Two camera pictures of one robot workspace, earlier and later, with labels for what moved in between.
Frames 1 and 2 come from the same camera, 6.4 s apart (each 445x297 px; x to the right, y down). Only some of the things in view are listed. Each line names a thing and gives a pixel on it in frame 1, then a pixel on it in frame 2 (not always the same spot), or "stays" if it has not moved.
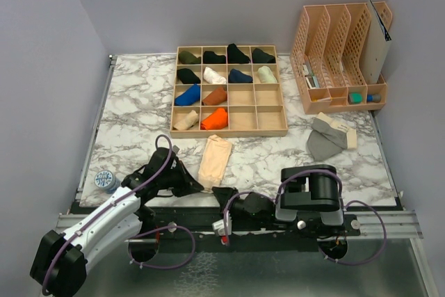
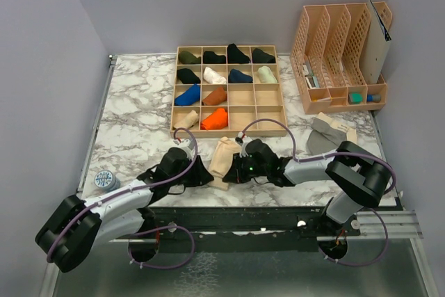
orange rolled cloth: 216,120 stays
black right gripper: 222,193 -> 237,174
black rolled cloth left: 187,76 stays
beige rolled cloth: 187,122 stays
